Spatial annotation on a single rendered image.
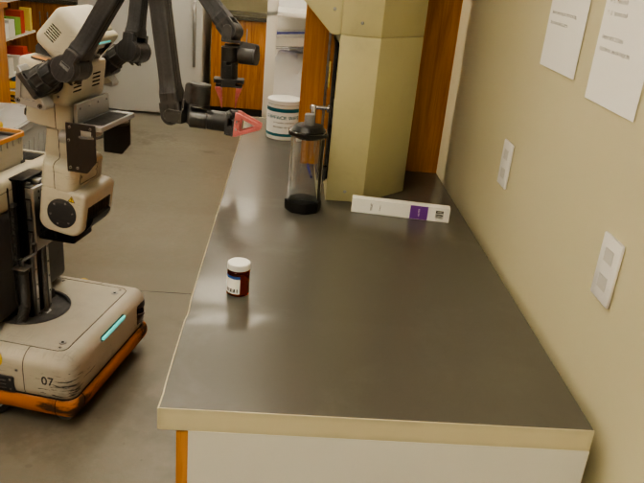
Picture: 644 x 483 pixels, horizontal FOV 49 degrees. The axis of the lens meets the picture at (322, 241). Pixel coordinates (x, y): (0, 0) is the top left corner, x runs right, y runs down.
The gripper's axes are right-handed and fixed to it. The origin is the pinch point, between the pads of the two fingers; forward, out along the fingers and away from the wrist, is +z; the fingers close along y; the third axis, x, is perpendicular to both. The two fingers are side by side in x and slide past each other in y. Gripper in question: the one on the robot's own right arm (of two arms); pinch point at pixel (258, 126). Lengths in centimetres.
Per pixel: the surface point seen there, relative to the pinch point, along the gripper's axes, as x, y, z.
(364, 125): -4.5, -4.9, 29.8
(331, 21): -30.6, -9.3, 16.4
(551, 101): -17, -54, 63
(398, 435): 38, -103, 32
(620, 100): -19, -86, 63
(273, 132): 6, 63, 3
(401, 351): 32, -83, 34
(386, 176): 10.4, 5.2, 39.8
